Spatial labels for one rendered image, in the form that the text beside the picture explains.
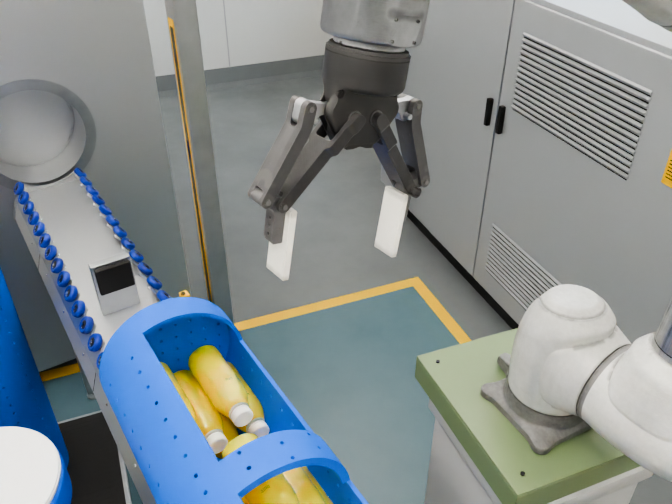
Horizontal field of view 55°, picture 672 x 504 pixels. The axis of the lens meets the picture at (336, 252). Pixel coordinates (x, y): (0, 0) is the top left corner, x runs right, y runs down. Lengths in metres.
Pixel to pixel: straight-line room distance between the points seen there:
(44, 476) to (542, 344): 0.92
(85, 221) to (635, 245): 1.80
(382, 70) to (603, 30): 1.85
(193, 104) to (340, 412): 1.45
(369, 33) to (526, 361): 0.80
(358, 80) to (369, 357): 2.43
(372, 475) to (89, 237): 1.30
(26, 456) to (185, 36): 1.01
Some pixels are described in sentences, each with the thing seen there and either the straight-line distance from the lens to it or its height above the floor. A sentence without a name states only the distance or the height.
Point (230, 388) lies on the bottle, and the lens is 1.26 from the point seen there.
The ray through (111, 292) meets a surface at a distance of 1.76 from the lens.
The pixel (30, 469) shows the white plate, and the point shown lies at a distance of 1.37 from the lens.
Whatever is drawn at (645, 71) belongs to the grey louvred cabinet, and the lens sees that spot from 2.24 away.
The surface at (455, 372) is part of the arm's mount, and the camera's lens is 1.39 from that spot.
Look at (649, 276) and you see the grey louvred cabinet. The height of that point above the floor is 0.76.
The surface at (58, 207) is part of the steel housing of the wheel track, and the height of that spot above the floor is 0.93.
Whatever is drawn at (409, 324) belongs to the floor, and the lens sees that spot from 3.11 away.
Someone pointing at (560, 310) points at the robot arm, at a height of 1.33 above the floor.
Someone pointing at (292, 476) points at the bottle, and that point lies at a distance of 1.12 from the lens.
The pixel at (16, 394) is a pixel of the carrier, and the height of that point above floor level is 0.60.
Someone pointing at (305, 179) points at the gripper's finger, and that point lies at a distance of 0.57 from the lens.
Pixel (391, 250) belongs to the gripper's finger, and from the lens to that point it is 0.68.
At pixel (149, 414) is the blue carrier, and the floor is 1.19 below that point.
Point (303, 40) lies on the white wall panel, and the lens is 6.01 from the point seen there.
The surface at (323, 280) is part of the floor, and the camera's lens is 3.36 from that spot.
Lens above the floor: 2.04
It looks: 35 degrees down
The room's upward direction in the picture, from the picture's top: straight up
